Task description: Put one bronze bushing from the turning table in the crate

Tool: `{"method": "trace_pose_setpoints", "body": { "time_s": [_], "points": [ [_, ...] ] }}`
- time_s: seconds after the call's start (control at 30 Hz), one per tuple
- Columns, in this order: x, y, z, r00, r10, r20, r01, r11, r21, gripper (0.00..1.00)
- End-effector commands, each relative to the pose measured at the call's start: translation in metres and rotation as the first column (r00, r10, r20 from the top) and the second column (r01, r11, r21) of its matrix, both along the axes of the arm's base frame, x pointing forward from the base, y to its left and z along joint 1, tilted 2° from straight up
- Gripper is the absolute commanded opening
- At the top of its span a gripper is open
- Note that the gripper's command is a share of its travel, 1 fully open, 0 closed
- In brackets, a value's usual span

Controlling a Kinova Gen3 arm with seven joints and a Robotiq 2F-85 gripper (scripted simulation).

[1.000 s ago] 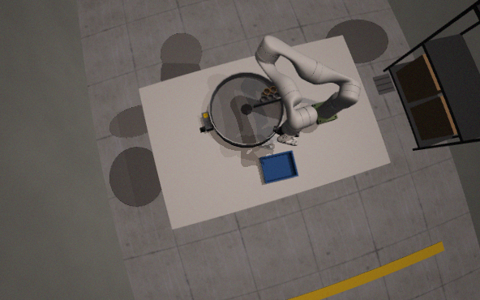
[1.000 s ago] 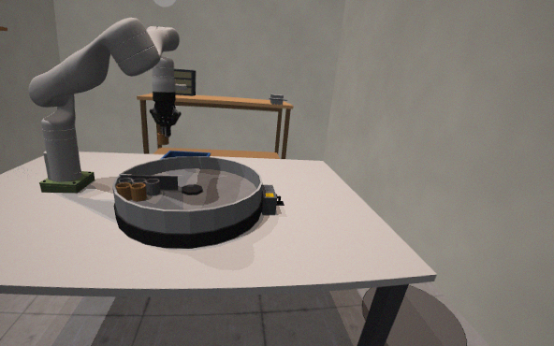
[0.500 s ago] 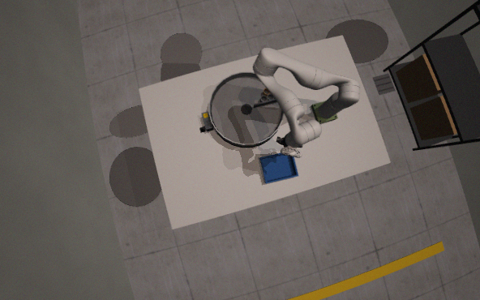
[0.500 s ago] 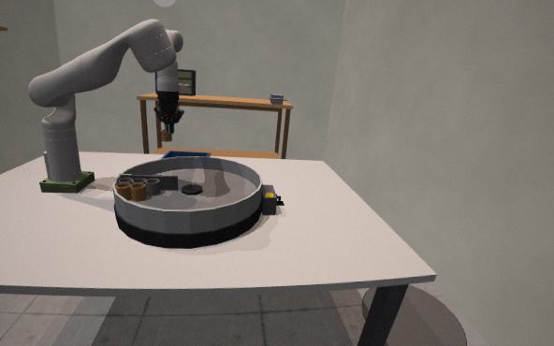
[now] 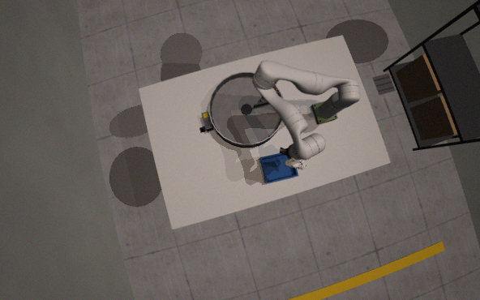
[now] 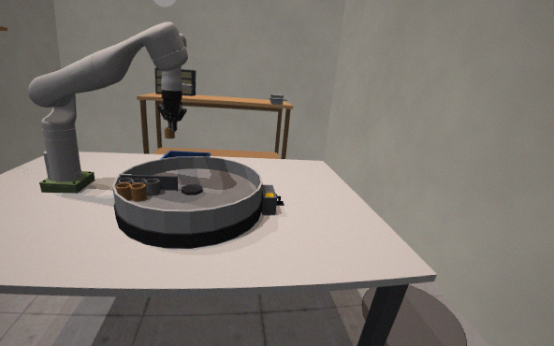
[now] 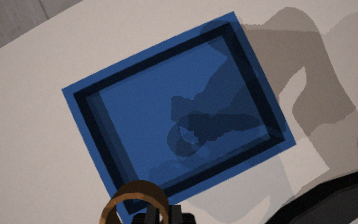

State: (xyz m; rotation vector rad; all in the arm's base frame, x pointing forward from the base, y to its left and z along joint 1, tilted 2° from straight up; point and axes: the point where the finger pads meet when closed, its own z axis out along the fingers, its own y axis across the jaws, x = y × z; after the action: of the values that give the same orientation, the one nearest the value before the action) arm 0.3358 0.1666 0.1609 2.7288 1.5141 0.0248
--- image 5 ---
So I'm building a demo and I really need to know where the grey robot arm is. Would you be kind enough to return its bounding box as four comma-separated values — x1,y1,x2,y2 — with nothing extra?
252,60,360,169

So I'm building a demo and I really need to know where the blue shallow tray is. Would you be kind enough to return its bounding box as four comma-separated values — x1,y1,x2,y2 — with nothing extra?
259,153,298,183

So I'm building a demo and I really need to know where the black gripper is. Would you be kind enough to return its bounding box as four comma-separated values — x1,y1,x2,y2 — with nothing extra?
280,146,291,158

